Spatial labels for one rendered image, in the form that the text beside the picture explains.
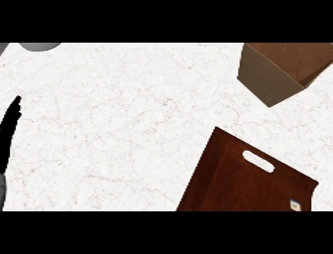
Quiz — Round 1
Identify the dark brown wooden tray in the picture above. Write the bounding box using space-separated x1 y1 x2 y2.
175 126 320 212

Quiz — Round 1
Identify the brown cardboard box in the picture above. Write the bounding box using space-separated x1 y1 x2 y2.
237 43 333 108

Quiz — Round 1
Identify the grey round object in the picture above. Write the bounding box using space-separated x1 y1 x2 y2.
17 43 63 53

